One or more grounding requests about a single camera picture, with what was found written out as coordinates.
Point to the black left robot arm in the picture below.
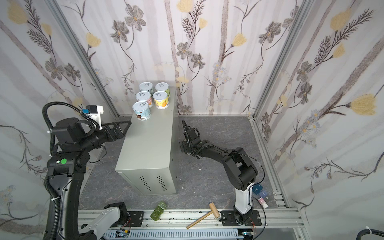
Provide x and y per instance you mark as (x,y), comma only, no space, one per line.
(66,171)

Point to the blue square box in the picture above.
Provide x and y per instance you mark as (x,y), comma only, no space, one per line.
(257,189)

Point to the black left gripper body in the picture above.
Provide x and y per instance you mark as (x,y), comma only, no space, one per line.
(109,132)

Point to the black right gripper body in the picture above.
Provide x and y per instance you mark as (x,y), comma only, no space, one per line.
(191,141)

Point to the blue brown label can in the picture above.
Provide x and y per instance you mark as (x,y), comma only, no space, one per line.
(147,86)

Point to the teal label can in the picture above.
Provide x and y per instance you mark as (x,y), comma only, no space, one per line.
(142,110)

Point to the green label can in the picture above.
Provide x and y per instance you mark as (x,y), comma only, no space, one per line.
(163,87)

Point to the small purple box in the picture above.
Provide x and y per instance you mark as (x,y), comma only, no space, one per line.
(263,194)

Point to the yellow label can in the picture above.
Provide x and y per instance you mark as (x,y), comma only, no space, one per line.
(161,99)

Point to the white slotted cable duct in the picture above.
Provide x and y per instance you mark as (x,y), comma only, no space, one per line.
(177,234)

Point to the wooden mallet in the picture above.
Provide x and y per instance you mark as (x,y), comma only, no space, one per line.
(213,211)

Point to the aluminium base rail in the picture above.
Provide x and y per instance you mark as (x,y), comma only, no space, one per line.
(179,219)

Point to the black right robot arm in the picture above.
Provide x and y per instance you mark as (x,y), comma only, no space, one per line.
(239,167)

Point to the grey metal cabinet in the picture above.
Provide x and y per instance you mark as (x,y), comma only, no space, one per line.
(148,157)

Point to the pink label can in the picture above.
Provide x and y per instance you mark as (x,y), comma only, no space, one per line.
(145,96)

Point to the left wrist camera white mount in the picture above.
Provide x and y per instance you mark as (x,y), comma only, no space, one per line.
(94,112)

